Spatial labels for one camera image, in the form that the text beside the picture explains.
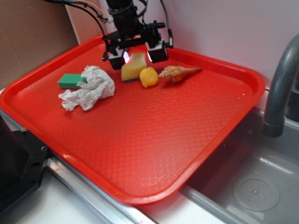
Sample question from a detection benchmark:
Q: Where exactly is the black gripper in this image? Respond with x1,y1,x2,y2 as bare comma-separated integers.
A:
102,21,169,70

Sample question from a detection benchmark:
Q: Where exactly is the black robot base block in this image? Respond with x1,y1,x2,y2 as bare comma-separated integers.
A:
0,118,50,214

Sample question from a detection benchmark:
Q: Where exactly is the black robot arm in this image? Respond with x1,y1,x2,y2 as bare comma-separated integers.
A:
102,0,173,70

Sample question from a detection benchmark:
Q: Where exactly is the yellow sponge with dark pad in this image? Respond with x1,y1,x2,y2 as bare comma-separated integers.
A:
121,53,147,82

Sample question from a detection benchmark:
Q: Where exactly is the green sponge block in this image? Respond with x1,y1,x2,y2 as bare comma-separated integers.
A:
58,74,87,89

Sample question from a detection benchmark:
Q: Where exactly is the yellow rubber duck toy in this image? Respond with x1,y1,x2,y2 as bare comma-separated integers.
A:
139,67,159,88

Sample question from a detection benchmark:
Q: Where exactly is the brown spiral seashell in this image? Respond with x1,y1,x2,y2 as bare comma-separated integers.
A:
158,65,203,84

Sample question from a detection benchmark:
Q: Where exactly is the crumpled white paper towel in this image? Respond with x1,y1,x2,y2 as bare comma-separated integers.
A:
58,66,115,111

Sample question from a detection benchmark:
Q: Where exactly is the red plastic tray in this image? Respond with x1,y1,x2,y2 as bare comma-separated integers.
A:
0,36,265,205

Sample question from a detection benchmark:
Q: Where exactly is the brown cardboard panel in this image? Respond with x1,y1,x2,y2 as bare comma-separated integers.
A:
0,0,101,89

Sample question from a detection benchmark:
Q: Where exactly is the grey sink faucet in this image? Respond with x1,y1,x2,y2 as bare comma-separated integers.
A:
263,35,299,138

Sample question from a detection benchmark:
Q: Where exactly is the grey plastic sink basin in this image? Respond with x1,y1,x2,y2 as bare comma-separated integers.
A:
181,109,299,224

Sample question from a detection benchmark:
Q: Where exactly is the black cable with orange wire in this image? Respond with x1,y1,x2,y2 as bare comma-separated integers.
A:
43,0,110,35

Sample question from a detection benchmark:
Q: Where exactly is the silver metal counter rail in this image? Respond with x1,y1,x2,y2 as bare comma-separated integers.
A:
0,109,159,224

